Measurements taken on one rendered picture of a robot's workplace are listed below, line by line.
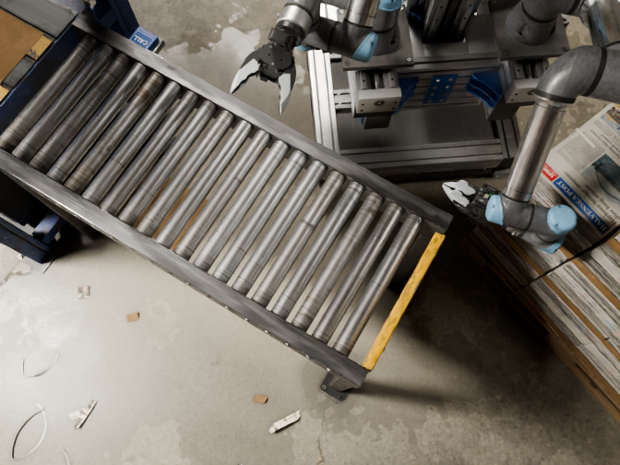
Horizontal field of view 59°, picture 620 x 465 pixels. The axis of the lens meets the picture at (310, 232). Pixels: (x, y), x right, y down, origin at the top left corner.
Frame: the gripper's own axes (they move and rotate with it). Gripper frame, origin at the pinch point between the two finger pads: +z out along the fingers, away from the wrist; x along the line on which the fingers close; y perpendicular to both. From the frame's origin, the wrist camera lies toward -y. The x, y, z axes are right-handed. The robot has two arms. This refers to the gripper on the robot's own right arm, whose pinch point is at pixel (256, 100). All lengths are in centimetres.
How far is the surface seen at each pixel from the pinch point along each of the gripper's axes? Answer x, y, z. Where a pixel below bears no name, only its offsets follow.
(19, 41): 84, 56, -14
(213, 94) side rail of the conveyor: 20, 47, -19
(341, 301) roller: -38, 39, 26
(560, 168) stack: -83, 30, -32
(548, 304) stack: -117, 83, -10
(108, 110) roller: 47, 51, -3
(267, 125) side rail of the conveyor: 1.1, 44.2, -15.7
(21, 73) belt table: 78, 55, -5
